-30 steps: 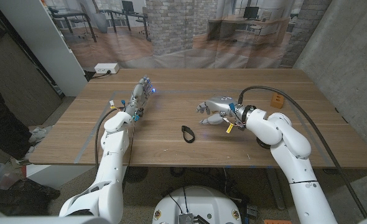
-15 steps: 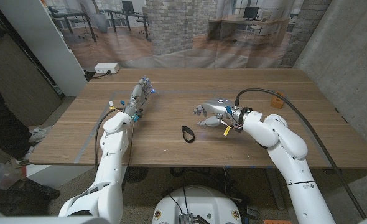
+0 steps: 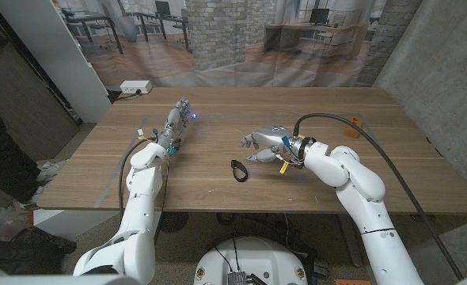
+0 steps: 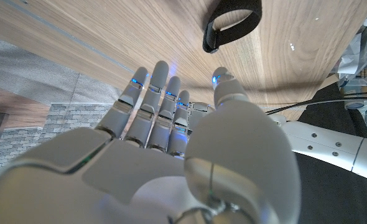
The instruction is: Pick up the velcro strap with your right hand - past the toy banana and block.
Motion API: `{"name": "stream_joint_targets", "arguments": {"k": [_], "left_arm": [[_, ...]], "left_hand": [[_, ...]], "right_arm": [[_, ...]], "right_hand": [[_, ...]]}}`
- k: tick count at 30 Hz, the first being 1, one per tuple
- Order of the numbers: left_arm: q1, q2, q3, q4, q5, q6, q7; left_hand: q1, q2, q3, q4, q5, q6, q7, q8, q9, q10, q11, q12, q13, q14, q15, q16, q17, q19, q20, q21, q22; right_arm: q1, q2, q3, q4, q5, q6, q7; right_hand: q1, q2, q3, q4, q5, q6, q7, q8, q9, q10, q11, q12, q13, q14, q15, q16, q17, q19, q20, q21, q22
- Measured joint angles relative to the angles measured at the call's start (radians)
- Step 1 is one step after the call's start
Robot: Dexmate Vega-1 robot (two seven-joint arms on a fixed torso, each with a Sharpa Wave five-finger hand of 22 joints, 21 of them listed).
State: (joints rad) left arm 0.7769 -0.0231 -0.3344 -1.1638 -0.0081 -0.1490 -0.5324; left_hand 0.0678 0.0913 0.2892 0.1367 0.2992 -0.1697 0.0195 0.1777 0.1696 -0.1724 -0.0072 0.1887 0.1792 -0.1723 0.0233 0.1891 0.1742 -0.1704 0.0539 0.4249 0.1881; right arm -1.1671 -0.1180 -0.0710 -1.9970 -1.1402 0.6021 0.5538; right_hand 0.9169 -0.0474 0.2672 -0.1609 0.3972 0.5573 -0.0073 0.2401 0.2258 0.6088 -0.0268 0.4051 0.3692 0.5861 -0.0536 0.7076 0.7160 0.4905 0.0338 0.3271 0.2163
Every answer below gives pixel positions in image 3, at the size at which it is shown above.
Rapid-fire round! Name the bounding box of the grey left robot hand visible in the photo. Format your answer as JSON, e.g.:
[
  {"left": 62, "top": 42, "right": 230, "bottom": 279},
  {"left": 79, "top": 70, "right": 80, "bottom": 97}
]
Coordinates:
[{"left": 156, "top": 97, "right": 198, "bottom": 156}]

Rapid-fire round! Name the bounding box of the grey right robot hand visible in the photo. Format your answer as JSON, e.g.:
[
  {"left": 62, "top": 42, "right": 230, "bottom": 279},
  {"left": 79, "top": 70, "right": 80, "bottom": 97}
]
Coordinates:
[{"left": 240, "top": 125, "right": 300, "bottom": 164}]

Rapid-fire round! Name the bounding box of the black velcro strap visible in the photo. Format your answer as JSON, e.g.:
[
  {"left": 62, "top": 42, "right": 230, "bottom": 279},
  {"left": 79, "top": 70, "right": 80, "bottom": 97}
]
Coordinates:
[{"left": 230, "top": 159, "right": 249, "bottom": 183}]

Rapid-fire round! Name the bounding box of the orange toy block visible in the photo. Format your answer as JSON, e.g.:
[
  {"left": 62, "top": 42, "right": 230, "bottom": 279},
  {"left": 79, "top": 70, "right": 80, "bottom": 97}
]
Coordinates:
[{"left": 344, "top": 116, "right": 363, "bottom": 139}]

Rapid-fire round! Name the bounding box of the white power strip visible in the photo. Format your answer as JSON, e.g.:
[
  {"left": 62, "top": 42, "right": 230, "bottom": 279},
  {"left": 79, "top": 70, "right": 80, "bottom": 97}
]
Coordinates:
[{"left": 120, "top": 80, "right": 153, "bottom": 95}]

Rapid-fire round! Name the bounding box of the printed office backdrop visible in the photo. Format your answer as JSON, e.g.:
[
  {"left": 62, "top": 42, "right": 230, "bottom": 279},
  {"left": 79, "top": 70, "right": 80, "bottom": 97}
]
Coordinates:
[{"left": 53, "top": 0, "right": 423, "bottom": 89}]

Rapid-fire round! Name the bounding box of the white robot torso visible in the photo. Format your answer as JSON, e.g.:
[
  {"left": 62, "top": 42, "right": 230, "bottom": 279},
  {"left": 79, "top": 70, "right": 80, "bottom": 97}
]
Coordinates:
[{"left": 193, "top": 236, "right": 309, "bottom": 285}]

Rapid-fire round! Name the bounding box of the grey crumpled cloth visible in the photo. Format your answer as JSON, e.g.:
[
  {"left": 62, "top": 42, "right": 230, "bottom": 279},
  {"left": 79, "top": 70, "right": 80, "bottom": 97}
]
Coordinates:
[{"left": 31, "top": 159, "right": 69, "bottom": 201}]

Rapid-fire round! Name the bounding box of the white cabinet panel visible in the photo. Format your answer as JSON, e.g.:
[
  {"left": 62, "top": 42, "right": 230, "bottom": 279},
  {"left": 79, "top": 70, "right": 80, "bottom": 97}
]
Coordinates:
[{"left": 0, "top": 0, "right": 112, "bottom": 124}]

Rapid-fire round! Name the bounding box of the dark clothed person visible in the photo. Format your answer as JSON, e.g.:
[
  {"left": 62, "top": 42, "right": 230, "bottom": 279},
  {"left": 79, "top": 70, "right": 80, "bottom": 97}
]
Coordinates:
[{"left": 0, "top": 89, "right": 41, "bottom": 203}]

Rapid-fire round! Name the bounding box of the black bag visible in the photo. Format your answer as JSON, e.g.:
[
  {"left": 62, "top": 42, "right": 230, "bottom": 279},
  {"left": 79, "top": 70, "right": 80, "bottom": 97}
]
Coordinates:
[{"left": 0, "top": 227, "right": 78, "bottom": 275}]

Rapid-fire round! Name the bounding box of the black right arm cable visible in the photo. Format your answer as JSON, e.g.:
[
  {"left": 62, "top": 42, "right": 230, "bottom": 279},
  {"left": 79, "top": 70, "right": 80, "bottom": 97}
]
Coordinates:
[{"left": 292, "top": 112, "right": 465, "bottom": 281}]

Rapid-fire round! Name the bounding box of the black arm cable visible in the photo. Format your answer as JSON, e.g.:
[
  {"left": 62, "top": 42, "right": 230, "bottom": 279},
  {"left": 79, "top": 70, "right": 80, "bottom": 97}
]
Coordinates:
[
  {"left": 292, "top": 112, "right": 465, "bottom": 281},
  {"left": 117, "top": 136, "right": 155, "bottom": 219}
]

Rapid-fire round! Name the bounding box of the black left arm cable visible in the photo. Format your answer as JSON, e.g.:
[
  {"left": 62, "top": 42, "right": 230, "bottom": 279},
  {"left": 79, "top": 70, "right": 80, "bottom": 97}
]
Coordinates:
[{"left": 117, "top": 136, "right": 155, "bottom": 219}]

